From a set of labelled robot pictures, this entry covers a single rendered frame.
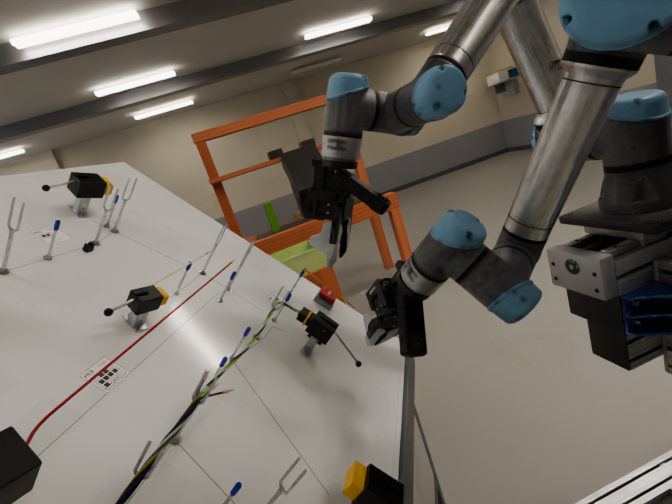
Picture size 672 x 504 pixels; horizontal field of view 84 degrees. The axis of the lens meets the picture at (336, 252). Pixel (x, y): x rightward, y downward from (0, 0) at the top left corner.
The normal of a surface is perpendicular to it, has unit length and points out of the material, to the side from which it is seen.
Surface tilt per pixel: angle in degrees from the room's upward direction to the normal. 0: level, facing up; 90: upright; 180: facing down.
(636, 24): 86
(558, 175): 100
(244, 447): 49
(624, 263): 90
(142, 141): 90
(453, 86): 90
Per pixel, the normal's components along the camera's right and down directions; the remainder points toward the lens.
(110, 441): 0.50, -0.78
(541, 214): -0.22, 0.50
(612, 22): -0.67, 0.33
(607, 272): 0.23, 0.17
